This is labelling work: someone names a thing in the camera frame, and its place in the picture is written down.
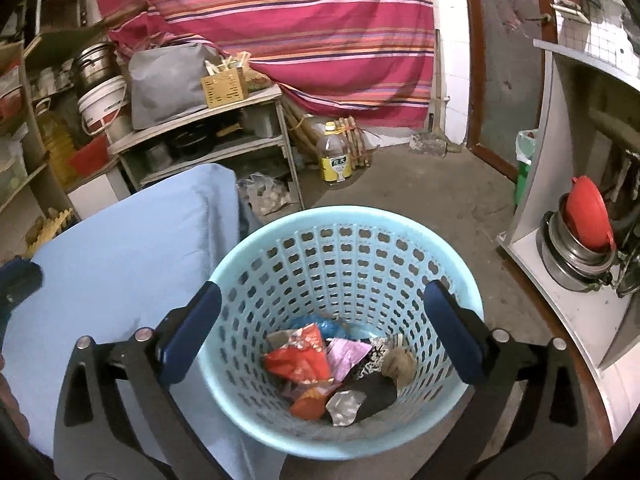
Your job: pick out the small metal pot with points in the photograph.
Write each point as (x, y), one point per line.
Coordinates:
(155, 157)

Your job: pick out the clear bag of garlic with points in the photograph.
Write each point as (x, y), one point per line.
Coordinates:
(265, 195)

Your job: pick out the person's left hand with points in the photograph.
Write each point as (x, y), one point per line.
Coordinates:
(10, 400)

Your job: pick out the silver foil wrapper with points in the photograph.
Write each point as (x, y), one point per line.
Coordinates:
(345, 405)

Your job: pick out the yellow utensil holder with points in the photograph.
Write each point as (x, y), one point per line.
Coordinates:
(225, 90)

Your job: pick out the orange wrapper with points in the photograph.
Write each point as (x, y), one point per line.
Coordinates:
(307, 405)

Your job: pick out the wooden stick bundle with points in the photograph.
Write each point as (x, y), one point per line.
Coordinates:
(357, 145)

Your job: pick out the white plastic bucket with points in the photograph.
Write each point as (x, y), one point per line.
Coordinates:
(102, 105)

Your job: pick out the red foil wrapper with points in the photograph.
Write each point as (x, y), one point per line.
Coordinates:
(300, 365)

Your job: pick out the yellow oil jug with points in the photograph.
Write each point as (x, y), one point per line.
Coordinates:
(55, 145)

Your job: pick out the large metal pot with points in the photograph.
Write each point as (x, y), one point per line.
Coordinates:
(95, 65)

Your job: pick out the pink wrapper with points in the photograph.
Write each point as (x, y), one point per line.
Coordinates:
(345, 357)

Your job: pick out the stack of metal pots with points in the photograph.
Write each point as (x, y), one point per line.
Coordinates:
(565, 260)

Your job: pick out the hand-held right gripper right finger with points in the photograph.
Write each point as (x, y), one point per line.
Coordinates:
(452, 330)

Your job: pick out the green plastic bag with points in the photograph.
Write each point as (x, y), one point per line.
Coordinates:
(525, 170)

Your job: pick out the red bowl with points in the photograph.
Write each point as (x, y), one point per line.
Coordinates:
(590, 215)

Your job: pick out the brown framed door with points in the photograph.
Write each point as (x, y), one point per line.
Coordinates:
(505, 60)

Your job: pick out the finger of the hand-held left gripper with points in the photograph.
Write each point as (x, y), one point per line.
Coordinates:
(20, 280)

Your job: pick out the tall wooden shelf unit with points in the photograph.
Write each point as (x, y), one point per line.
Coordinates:
(25, 85)

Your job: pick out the dark wooden shelf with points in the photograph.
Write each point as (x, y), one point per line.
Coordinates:
(55, 40)

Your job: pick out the blue plastic bag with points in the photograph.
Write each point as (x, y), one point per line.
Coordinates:
(320, 324)

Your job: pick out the low wooden side table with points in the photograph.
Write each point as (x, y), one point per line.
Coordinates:
(200, 115)

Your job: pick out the light blue plastic basket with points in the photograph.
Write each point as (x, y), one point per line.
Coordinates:
(350, 215)

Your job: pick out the grey bag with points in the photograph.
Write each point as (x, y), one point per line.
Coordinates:
(165, 85)

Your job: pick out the red plastic basket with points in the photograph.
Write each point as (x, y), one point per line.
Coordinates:
(90, 155)

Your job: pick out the black pot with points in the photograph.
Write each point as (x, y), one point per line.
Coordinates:
(190, 140)

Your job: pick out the white shelf unit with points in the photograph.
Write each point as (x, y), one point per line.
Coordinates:
(540, 160)

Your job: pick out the toaster oven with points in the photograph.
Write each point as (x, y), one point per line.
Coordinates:
(62, 15)

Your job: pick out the white cabinet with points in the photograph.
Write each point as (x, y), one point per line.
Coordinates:
(100, 195)

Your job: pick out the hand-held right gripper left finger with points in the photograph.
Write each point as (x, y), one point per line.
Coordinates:
(192, 330)

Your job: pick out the plastic bottle with yellow label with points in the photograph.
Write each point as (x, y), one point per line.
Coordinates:
(335, 160)

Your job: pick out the yellow egg tray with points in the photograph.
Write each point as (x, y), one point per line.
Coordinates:
(50, 230)

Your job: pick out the red striped cloth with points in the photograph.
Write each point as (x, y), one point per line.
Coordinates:
(275, 35)

